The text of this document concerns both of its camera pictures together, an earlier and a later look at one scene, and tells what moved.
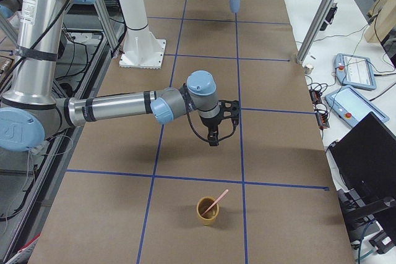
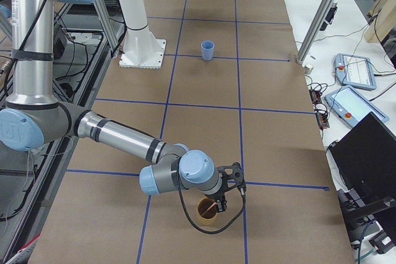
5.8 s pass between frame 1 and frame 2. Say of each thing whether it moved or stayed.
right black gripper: moved
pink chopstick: stayed
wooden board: stayed
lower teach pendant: stayed
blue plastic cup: moved
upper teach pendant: stayed
